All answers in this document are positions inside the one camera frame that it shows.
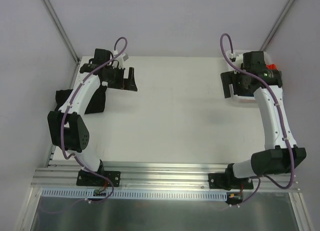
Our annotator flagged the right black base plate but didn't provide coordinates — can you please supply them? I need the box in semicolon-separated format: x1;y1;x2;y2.
208;173;254;191

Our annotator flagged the folded black t shirt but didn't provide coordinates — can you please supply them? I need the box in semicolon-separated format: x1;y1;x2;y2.
54;85;107;115

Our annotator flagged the orange t shirt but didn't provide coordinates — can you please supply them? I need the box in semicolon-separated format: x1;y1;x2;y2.
266;64;277;70

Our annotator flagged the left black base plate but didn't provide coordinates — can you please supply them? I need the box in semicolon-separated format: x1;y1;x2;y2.
76;170;121;187

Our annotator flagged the white slotted cable duct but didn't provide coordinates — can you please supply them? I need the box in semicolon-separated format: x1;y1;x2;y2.
41;188;227;202

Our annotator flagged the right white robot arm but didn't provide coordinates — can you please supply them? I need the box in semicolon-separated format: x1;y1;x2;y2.
220;51;307;189

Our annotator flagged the white plastic basket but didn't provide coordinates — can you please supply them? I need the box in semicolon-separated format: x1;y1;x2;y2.
226;50;283;103

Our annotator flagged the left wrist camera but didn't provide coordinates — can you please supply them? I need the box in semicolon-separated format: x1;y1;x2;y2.
112;53;129;68

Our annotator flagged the aluminium mounting rail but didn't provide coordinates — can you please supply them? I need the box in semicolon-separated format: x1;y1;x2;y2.
30;160;301;193

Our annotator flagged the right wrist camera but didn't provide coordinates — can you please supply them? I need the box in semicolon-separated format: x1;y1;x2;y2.
225;49;243;68

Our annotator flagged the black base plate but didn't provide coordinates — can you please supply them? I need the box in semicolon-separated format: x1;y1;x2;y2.
208;173;254;191
76;170;121;187

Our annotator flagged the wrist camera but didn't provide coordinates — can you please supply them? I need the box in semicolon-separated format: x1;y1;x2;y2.
225;49;243;68
112;53;129;68

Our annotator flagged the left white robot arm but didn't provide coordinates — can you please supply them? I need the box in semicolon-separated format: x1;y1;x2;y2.
47;48;138;185

